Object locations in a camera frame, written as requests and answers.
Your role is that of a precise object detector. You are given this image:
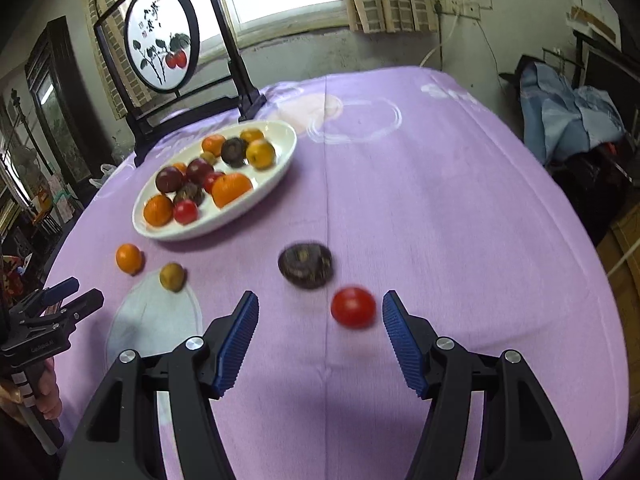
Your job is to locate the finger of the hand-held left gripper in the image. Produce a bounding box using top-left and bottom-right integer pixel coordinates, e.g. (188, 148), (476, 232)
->
(22, 288), (105, 334)
(12, 276), (81, 317)

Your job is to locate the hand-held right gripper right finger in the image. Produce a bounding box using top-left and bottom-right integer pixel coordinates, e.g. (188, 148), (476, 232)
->
(382, 290), (584, 480)

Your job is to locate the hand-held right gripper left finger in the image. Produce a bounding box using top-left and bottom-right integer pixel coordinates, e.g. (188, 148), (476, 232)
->
(59, 290), (260, 480)

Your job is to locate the dark water chestnut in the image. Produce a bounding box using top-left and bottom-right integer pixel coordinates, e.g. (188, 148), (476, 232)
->
(278, 242), (335, 289)
(174, 182), (206, 207)
(221, 137), (249, 167)

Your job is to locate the white oval plate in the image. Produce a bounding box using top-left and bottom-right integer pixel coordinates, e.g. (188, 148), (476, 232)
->
(132, 120), (298, 241)

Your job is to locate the purple plum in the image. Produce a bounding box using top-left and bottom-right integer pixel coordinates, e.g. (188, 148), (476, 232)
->
(186, 158), (215, 185)
(155, 166), (186, 194)

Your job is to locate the large orange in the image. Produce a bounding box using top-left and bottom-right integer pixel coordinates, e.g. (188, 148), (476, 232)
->
(212, 172), (254, 209)

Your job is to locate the yellow orange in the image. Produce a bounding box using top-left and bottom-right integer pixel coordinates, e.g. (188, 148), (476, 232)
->
(246, 139), (277, 170)

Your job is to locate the person's left hand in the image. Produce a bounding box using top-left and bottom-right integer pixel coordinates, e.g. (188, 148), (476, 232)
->
(36, 356), (64, 421)

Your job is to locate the white plastic bag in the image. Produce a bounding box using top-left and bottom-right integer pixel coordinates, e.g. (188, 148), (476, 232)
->
(89, 163), (119, 190)

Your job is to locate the purple tablecloth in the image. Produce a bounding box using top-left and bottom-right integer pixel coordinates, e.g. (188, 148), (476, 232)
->
(42, 65), (632, 480)

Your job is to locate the dark wooden framed cabinet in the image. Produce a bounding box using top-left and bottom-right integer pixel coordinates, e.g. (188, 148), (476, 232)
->
(24, 16), (95, 189)

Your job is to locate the wooden furniture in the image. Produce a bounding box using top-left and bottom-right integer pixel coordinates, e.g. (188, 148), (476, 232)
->
(596, 200), (640, 343)

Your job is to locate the round painted table screen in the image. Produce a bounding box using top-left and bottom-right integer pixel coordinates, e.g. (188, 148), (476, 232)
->
(94, 0), (268, 169)

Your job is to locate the light blue cloth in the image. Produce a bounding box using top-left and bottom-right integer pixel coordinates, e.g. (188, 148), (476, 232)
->
(519, 60), (627, 167)

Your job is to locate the white power cable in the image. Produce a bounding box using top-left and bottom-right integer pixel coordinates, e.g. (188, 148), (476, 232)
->
(419, 12), (461, 68)

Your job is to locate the wall socket strip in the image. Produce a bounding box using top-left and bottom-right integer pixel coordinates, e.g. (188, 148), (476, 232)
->
(434, 0), (482, 19)

